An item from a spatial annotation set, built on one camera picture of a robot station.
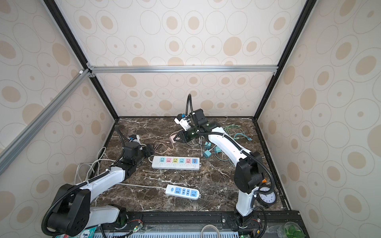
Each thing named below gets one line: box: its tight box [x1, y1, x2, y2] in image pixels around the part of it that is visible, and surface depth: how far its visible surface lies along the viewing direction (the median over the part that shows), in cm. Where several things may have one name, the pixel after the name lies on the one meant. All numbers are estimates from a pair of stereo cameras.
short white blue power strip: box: [165, 184, 202, 201], surface depth 83 cm
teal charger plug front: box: [203, 149, 212, 159], surface depth 99 cm
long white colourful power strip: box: [151, 156, 202, 171], surface depth 94 cm
